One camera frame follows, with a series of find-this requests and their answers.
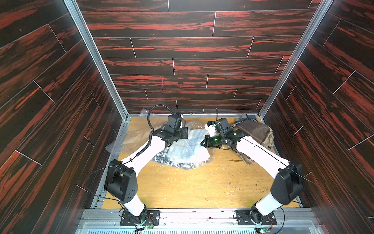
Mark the aluminium corner frame post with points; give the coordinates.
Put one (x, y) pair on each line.
(85, 33)
(311, 28)

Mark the brown plaid scarf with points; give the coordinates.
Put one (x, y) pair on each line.
(261, 133)

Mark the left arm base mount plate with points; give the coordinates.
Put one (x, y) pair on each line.
(147, 218)

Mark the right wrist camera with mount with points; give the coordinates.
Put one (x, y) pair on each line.
(210, 127)

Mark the aluminium corner frame post left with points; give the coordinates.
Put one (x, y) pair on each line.
(85, 33)

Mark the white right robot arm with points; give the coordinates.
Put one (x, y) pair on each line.
(253, 140)

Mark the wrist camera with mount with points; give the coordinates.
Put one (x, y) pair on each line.
(180, 120)
(210, 127)

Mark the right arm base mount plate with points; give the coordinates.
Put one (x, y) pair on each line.
(244, 217)

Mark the dark blue grey plaid scarf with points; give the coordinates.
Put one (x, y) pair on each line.
(246, 117)

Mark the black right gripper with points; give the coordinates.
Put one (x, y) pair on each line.
(209, 141)

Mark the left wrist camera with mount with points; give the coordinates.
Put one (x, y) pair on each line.
(180, 120)

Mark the aluminium corner frame post right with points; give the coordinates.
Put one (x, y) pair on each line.
(311, 28)

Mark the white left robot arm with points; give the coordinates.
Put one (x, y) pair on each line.
(121, 178)

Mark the clear plastic vacuum bag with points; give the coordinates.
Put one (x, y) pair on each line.
(190, 126)

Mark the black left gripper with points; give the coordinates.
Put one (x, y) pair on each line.
(183, 130)

